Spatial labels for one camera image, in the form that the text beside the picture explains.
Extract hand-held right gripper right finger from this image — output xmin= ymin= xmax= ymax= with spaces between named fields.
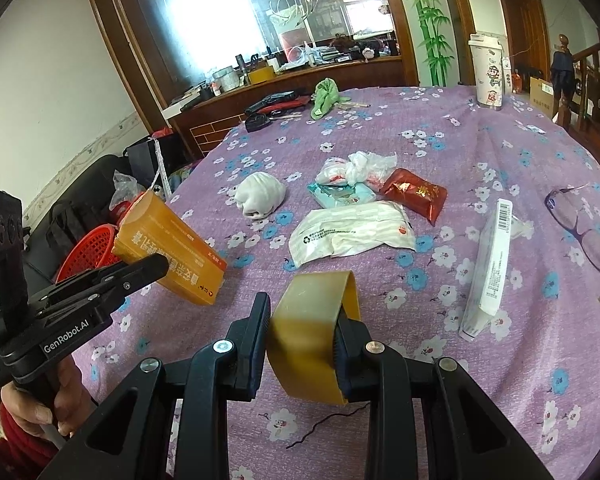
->
xmin=332 ymin=312 xmax=556 ymax=480

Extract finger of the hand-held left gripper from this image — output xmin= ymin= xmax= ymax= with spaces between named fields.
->
xmin=27 ymin=254 xmax=170 ymax=322

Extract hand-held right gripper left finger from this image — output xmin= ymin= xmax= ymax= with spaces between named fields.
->
xmin=35 ymin=291 xmax=272 ymax=480

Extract yellow tape roll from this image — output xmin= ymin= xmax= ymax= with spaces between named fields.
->
xmin=267 ymin=270 xmax=362 ymax=406

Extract red plastic basket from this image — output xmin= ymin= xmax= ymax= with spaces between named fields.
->
xmin=55 ymin=224 xmax=126 ymax=286

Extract orange cardboard box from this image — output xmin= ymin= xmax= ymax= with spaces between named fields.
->
xmin=112 ymin=191 xmax=228 ymax=306

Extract teal tissue pack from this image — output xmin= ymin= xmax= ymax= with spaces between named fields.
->
xmin=307 ymin=180 xmax=381 ymax=209

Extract white plastic bag red print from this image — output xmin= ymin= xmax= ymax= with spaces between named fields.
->
xmin=314 ymin=156 xmax=353 ymax=184

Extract person's left forearm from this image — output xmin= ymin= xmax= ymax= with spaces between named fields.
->
xmin=0 ymin=400 xmax=68 ymax=480

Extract person's left hand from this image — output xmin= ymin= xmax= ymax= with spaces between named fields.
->
xmin=0 ymin=355 xmax=95 ymax=443

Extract black thread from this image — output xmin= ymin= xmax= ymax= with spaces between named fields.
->
xmin=286 ymin=402 xmax=368 ymax=451

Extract black sofa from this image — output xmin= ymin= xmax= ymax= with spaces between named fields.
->
xmin=22 ymin=155 xmax=146 ymax=286

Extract black bag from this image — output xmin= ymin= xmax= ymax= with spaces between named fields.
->
xmin=125 ymin=135 xmax=191 ymax=196

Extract wooden cabinet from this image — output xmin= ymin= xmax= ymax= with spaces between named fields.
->
xmin=162 ymin=55 xmax=421 ymax=161

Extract slim white box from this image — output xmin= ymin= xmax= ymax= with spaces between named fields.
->
xmin=458 ymin=198 xmax=515 ymax=343

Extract red snack packet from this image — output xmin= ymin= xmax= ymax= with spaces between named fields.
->
xmin=380 ymin=167 xmax=448 ymax=226

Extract clear crumpled plastic bag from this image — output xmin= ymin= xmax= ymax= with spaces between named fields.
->
xmin=347 ymin=151 xmax=398 ymax=186

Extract metal pot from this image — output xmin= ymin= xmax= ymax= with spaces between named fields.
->
xmin=212 ymin=66 xmax=241 ymax=92

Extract red pouch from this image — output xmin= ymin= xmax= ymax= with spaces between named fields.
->
xmin=260 ymin=96 xmax=313 ymax=111

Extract purple floral tablecloth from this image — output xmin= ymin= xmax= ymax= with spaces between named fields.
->
xmin=70 ymin=85 xmax=600 ymax=480

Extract purple eyeglasses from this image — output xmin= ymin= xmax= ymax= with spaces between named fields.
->
xmin=544 ymin=185 xmax=600 ymax=277

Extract green cloth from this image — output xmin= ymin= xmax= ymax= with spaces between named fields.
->
xmin=310 ymin=78 xmax=340 ymax=121

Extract cartoon paper cup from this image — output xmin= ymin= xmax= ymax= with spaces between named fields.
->
xmin=468 ymin=33 xmax=506 ymax=111

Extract cardboard box white label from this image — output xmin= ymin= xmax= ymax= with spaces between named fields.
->
xmin=529 ymin=76 xmax=561 ymax=118

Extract dark jacket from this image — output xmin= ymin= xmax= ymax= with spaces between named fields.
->
xmin=550 ymin=50 xmax=578 ymax=98

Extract wooden stair railing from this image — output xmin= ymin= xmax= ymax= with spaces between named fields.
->
xmin=555 ymin=35 xmax=600 ymax=136

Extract wooden door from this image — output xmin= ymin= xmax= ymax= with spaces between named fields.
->
xmin=495 ymin=0 xmax=553 ymax=81

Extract bamboo wall sticker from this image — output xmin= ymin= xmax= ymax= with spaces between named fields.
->
xmin=397 ymin=0 xmax=456 ymax=87

